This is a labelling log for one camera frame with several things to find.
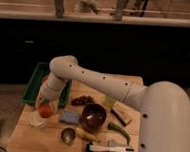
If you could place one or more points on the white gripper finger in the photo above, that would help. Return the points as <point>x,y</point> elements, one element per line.
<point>55,106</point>
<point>38,102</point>

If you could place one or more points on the red apple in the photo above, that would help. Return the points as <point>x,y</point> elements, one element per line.
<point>45,110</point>

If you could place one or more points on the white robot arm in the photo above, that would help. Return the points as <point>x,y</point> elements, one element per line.
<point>164,106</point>

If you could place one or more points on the yellow green small cup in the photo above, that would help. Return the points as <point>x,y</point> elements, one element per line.
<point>109,102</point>

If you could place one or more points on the green plastic tray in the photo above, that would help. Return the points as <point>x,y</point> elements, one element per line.
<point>31,93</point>

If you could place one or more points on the blue sponge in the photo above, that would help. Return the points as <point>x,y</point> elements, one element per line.
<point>70,117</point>

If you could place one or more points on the dark red grapes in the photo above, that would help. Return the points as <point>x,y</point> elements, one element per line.
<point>82,100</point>

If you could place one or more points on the dark brown bowl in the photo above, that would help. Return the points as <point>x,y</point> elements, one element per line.
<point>93,116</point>

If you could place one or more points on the black and white brush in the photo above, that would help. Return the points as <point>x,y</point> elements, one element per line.
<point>101,148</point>

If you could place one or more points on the green chili pepper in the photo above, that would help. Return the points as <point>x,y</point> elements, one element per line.
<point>116,128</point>

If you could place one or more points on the wooden block eraser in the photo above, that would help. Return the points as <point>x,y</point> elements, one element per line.
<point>120,115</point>

